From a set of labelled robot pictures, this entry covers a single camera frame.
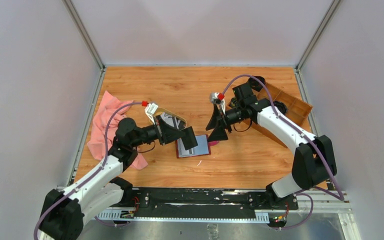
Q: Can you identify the black tape roll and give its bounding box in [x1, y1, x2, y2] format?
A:
[273, 101, 288, 115]
[248, 75, 266, 92]

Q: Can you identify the wooden compartment organizer tray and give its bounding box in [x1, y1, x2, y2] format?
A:
[225, 83, 316, 152]

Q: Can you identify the black tape roll top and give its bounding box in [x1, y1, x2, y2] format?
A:
[248, 75, 266, 92]

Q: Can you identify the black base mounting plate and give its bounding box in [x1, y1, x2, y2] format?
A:
[99, 187, 300, 220]

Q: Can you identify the black credit card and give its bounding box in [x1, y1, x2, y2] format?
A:
[181, 126, 198, 151]

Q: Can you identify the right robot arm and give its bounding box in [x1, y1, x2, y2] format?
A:
[206, 83, 337, 209]

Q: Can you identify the aluminium frame rail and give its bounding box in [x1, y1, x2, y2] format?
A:
[90, 189, 351, 224]

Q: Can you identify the pink cloth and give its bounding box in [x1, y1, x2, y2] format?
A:
[86, 91, 133, 161]

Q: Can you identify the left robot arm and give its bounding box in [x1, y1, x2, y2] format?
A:
[33, 116, 197, 240]

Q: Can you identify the red leather card holder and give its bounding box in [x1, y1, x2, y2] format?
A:
[175, 134, 219, 159]

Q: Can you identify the oval wooden tray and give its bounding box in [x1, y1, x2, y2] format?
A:
[153, 107, 188, 130]

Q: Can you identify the black tape roll right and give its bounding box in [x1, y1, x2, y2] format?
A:
[273, 101, 288, 115]

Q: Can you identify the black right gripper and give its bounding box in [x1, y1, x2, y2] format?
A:
[205, 104, 245, 143]

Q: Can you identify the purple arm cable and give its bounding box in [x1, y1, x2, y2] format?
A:
[32, 100, 150, 240]
[216, 74, 345, 231]

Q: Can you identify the white magnetic stripe card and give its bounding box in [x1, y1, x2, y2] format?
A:
[177, 139, 195, 158]

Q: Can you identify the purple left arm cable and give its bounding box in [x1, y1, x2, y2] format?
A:
[32, 100, 150, 240]

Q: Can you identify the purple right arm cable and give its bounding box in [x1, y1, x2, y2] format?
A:
[216, 74, 345, 231]

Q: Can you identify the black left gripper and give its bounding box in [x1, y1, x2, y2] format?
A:
[130, 115, 186, 148]

